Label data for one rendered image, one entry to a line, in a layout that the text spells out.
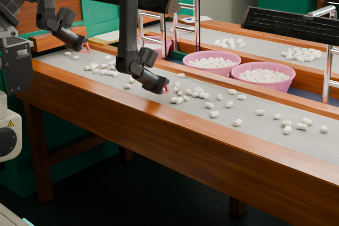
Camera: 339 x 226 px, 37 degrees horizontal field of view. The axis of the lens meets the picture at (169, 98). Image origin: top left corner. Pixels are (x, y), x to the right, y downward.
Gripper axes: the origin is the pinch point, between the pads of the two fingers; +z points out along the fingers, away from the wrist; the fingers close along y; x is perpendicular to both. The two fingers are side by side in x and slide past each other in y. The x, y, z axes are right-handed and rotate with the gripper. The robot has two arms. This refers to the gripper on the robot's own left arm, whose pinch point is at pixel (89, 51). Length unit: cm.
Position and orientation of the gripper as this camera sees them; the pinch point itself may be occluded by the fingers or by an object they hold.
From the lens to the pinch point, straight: 222.3
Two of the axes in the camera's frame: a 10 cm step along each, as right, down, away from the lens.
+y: -7.2, -2.3, 6.5
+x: -4.2, 9.0, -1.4
